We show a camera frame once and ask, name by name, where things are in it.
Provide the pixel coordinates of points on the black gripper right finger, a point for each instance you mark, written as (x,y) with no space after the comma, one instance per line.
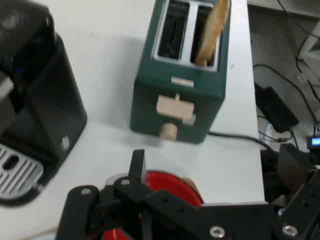
(293,170)

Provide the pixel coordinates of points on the red plate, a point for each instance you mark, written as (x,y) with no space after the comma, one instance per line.
(172,186)

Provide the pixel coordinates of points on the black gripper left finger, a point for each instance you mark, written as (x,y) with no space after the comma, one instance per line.
(136,185)

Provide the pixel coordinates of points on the dark green two-slot toaster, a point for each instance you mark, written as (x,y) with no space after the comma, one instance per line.
(175,95)

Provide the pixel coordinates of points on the black power adapter brick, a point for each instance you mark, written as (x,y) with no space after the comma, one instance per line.
(276,108)

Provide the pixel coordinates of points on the small blue digital display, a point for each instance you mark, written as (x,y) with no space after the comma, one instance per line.
(314,142)

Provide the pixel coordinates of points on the black coffee machine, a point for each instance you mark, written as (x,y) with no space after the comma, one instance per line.
(37,105)

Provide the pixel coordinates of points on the toasted bread slice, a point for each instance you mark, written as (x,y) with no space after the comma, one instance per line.
(213,35)

